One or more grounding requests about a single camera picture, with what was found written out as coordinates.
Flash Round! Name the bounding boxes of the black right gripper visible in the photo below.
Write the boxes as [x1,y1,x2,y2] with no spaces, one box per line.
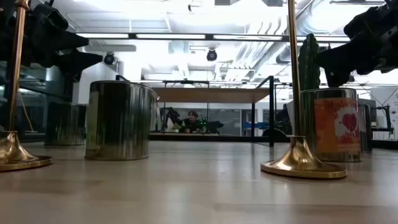
[316,0,398,88]

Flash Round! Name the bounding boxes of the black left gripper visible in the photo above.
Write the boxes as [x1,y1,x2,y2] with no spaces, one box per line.
[24,2,104,83]

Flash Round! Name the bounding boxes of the plain silver tin can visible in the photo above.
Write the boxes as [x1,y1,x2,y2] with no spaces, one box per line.
[44,101,88,146]

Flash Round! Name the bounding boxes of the silver tin can green label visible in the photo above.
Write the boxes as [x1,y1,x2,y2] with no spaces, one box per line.
[84,80,162,161]

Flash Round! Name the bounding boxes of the tin can orange heart label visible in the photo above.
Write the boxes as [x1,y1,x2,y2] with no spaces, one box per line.
[300,88,363,163]

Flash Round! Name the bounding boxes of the glass jar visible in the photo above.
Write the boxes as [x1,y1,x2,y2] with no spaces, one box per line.
[358,104,373,153]

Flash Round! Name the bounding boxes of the gold brass candlestick holder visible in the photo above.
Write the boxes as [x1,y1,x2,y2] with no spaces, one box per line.
[260,0,348,180]
[0,0,53,172]

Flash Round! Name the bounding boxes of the green cactus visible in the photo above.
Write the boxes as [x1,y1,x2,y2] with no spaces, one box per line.
[298,33,321,91]

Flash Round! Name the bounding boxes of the long ceiling light bar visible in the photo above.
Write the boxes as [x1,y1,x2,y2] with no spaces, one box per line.
[76,32,352,43]

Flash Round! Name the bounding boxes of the person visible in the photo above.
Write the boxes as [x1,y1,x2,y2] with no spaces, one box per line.
[182,111,203,134]

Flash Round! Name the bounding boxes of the wooden shelf black metal legs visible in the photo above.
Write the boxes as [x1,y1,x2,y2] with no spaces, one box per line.
[115,74,276,147]

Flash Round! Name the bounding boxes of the black metal table frame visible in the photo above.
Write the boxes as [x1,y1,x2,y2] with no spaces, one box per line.
[149,132,292,144]

